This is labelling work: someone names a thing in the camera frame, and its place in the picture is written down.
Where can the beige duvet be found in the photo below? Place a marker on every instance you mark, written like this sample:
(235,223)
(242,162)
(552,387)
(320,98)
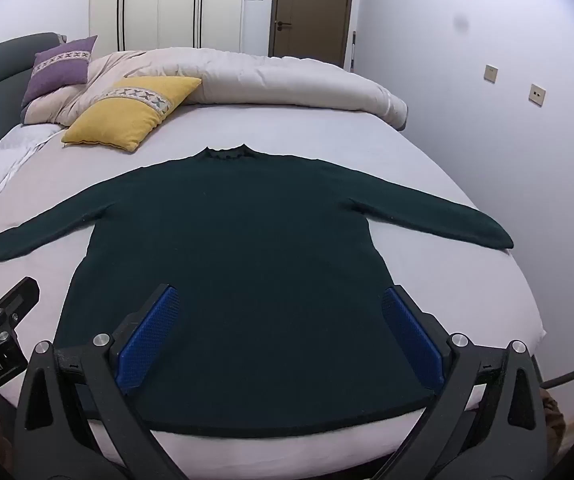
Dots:
(277,80)

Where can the white wardrobe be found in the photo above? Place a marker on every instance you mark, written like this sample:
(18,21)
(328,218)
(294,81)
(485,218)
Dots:
(167,5)

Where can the brown door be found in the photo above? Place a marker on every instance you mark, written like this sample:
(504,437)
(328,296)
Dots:
(312,5)

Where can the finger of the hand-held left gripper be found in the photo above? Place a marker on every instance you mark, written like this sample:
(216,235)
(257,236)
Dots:
(17,300)

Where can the beige wall socket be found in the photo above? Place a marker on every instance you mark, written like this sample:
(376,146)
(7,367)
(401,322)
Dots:
(537,95)
(491,73)

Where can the white crumpled sheet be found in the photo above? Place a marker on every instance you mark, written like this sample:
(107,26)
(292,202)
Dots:
(7,160)

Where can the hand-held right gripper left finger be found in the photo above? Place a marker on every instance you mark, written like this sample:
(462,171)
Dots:
(149,340)

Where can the bed with white sheet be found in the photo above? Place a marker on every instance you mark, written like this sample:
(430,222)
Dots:
(432,170)

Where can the yellow pillow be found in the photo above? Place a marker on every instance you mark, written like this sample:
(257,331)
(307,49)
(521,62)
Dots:
(122,115)

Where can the dark green sweater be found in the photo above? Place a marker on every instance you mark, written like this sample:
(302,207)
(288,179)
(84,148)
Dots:
(247,240)

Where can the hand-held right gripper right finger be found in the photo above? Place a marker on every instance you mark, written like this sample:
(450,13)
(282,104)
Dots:
(412,340)

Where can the purple pillow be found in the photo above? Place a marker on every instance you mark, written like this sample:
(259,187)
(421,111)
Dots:
(59,67)

